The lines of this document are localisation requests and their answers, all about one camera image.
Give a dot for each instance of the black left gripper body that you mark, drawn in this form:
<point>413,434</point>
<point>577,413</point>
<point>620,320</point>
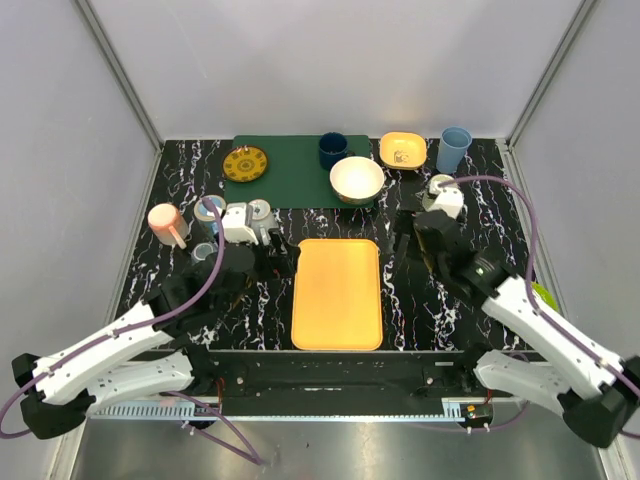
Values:
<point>275,245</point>

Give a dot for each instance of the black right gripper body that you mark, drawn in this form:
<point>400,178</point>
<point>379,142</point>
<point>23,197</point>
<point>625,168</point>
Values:
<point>440,266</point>

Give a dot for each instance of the light grey-blue mug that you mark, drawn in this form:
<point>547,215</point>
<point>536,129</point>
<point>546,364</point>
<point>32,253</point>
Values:
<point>262,217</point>

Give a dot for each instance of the slate blue hexagonal mug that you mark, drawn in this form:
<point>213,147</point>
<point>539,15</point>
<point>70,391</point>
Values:
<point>202,251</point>

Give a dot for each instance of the blue butterfly mug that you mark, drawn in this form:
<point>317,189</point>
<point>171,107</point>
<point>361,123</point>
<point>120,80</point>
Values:
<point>206,218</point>

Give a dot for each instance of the pink mug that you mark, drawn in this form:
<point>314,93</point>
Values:
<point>168,225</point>

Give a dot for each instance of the pale green mug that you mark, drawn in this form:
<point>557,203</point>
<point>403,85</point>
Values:
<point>433,189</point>

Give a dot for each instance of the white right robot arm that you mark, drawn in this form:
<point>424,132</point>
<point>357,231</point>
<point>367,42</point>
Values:
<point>594,390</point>

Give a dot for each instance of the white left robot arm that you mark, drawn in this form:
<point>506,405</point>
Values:
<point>146,351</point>

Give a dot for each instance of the navy blue mug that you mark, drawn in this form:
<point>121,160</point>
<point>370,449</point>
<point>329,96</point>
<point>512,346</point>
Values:
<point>332,148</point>

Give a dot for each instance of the white bowl patterned rim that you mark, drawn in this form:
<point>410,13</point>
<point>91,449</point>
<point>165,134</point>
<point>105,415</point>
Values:
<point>357,180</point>

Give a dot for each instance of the yellow square dish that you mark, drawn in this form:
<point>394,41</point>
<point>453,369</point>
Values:
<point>403,150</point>

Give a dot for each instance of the orange plastic tray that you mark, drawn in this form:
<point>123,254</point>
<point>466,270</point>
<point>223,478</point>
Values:
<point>337,296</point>

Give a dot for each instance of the dark green mat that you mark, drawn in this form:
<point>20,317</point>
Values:
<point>294,178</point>

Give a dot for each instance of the light blue plastic cup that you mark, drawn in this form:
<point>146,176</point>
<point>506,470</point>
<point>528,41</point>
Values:
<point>453,146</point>

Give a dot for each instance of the yellow patterned saucer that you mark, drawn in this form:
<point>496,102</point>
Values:
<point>245,164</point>

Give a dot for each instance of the lime green plate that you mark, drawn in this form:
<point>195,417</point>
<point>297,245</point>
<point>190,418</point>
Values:
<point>544,295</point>

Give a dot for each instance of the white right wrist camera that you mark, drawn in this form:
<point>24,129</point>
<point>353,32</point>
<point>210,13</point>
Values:
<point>450,201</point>

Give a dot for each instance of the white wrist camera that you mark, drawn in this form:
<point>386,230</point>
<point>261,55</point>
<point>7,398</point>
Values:
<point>237,224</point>
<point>450,201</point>

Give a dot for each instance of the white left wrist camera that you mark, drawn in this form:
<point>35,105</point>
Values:
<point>237,224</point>

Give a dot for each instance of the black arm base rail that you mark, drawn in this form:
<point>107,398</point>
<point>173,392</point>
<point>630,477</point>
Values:
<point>381,384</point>

